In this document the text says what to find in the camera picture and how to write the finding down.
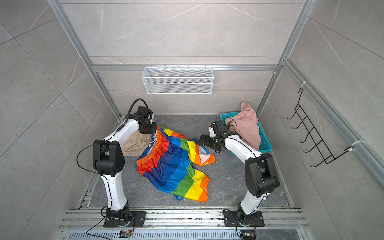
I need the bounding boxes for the beige shorts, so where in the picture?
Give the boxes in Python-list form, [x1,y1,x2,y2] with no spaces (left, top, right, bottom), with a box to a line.
[122,131,152,156]

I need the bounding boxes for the rainbow striped shorts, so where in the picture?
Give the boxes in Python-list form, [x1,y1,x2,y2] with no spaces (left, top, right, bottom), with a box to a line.
[135,126,216,203]

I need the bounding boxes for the teal plastic basket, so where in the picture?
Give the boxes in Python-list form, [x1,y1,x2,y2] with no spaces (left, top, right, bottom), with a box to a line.
[220,112,272,153]

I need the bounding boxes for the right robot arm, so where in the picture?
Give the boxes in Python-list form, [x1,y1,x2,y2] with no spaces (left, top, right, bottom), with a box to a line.
[199,134,280,227]

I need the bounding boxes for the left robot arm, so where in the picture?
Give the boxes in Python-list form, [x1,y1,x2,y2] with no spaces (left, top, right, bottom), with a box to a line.
[93,112,157,227]

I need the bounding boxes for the pink shorts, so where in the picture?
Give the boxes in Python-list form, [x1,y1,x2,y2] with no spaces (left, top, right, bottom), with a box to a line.
[225,102,261,151]

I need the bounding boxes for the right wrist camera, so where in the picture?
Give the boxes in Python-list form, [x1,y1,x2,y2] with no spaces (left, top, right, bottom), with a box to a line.
[209,121,228,138]

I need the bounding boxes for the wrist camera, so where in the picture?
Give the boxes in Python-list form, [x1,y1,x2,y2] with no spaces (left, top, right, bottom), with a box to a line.
[209,121,228,138]
[136,106,154,120]

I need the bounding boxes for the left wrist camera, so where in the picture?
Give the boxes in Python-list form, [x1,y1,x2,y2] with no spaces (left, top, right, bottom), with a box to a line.
[136,106,154,120]

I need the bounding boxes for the white wire wall basket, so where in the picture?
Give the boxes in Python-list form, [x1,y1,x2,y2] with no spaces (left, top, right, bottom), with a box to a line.
[142,66,214,95]

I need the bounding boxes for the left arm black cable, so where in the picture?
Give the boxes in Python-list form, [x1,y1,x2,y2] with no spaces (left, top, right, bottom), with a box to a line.
[75,98,149,175]

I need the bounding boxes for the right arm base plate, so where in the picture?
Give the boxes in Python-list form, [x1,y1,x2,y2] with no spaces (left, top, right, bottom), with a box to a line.
[223,209,265,228]

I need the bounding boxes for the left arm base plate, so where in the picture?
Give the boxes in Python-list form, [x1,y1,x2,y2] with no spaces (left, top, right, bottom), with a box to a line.
[103,210,147,228]

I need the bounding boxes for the black wire hook rack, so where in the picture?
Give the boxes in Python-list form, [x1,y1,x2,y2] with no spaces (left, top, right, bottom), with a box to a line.
[286,88,355,168]

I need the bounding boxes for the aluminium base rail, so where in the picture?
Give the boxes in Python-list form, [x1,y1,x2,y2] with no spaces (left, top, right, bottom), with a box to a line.
[58,207,313,240]

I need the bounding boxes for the aluminium frame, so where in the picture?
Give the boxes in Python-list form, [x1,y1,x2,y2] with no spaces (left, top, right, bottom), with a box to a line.
[55,1,384,209]

